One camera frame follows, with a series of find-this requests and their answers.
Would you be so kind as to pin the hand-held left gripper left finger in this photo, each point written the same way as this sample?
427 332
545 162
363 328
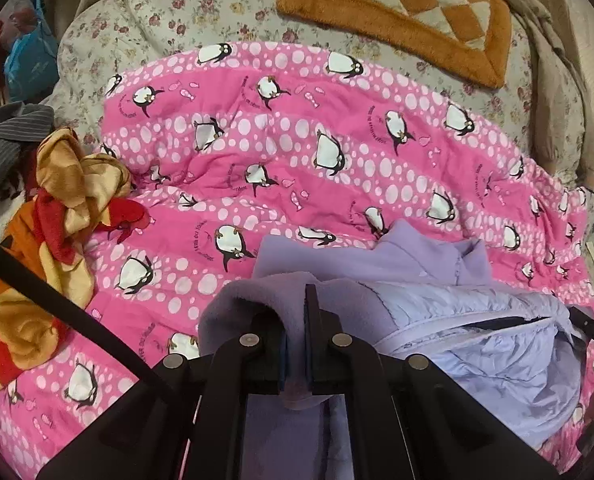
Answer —
281 360

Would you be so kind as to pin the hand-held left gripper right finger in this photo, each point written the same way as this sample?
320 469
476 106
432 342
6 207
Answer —
318 360

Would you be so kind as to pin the lilac puffer jacket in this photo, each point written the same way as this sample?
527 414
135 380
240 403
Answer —
427 300

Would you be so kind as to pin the pink penguin printed blanket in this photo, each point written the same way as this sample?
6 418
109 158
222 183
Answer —
302 160

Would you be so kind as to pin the orange yellow red fleece blanket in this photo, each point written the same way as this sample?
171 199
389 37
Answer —
62 185

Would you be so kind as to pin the beige pants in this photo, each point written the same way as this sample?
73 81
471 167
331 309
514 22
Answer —
532 20

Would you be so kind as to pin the grey striped garment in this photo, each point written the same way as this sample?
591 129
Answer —
7 145

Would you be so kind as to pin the orange checkered mat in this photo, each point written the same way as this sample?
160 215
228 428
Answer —
402 10

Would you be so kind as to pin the floral quilt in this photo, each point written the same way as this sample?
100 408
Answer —
202 5

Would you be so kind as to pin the blue plastic bag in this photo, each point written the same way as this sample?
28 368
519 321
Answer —
29 60

